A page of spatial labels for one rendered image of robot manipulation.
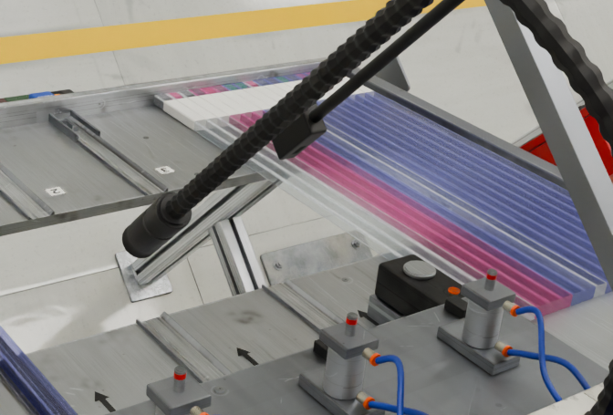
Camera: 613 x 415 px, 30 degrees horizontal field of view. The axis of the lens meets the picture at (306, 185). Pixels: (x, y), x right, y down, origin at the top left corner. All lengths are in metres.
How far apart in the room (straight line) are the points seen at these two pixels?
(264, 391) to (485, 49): 2.03
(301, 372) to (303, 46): 1.69
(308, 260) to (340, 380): 1.48
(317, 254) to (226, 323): 1.30
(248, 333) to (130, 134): 0.37
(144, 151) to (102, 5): 1.08
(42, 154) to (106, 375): 0.36
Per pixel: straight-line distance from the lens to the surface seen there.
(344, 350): 0.63
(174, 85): 1.23
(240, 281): 1.67
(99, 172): 1.06
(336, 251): 2.16
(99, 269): 1.94
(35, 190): 1.02
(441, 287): 0.82
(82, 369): 0.78
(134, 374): 0.78
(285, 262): 2.09
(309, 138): 0.74
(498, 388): 0.70
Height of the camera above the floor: 1.72
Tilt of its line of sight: 52 degrees down
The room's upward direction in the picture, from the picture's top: 53 degrees clockwise
